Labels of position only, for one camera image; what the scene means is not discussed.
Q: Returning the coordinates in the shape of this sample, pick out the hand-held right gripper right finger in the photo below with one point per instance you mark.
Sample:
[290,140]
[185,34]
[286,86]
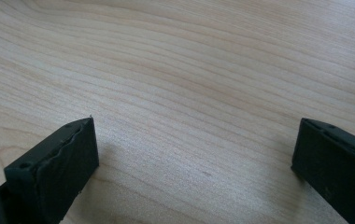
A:
[337,168]

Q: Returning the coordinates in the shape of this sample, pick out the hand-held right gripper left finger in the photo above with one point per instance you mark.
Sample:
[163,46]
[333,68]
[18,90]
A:
[54,174]

